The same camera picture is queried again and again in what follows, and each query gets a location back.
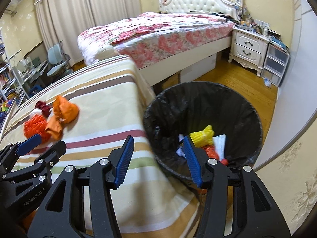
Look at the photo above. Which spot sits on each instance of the beige curtains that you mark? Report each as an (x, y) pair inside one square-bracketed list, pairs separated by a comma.
[(65, 20)]

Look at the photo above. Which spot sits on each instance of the white tube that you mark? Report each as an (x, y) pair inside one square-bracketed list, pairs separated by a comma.
[(219, 144)]

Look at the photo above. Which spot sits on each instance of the white tufted headboard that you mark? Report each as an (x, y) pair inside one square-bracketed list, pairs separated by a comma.
[(231, 8)]

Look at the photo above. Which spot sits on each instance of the grey-green desk chair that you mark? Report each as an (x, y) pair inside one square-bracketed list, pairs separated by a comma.
[(59, 61)]

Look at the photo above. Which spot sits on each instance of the study desk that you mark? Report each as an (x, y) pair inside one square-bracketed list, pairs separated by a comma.
[(30, 76)]

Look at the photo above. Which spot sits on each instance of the dark red satin cloth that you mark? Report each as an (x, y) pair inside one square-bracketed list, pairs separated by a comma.
[(44, 108)]

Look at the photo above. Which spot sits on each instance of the red bottle black cap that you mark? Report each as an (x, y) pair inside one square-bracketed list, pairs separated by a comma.
[(228, 160)]

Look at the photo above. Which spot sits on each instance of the plastic drawer unit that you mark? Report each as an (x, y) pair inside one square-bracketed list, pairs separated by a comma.
[(275, 64)]

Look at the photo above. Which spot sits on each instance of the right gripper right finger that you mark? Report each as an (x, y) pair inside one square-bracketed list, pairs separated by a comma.
[(255, 212)]

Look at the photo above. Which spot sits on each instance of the white bed frame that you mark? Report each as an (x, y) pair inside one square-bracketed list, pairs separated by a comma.
[(163, 69)]

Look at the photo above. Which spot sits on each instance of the orange plastic bag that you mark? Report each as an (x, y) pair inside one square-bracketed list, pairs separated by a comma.
[(64, 112)]

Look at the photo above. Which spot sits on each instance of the orange-red foam net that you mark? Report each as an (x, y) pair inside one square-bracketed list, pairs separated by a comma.
[(37, 125)]

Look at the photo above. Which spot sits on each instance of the red plastic bag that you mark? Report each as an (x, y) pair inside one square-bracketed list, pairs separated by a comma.
[(211, 152)]

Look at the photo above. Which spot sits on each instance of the striped bed sheet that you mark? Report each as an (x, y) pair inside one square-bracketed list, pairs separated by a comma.
[(112, 96)]

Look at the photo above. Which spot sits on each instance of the wall air conditioner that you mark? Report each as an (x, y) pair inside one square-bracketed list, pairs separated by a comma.
[(11, 8)]

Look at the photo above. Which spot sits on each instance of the yellow foam net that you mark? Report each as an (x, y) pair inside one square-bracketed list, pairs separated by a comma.
[(203, 138)]

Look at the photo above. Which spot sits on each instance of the white round bed post knob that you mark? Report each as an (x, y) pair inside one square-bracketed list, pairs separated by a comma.
[(106, 52)]

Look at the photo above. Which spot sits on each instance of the floral bedspread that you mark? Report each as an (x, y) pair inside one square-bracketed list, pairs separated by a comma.
[(152, 37)]

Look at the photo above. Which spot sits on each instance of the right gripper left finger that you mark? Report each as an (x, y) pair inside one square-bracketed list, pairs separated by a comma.
[(79, 203)]

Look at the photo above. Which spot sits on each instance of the white nightstand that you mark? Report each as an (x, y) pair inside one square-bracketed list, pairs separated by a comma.
[(248, 49)]

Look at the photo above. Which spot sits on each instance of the white bookshelf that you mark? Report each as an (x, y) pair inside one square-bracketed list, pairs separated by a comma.
[(10, 87)]

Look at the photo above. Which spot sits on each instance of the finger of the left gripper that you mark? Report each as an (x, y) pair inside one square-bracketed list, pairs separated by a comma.
[(28, 145)]

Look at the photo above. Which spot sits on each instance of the black lined trash bin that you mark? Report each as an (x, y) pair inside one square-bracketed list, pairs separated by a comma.
[(190, 107)]

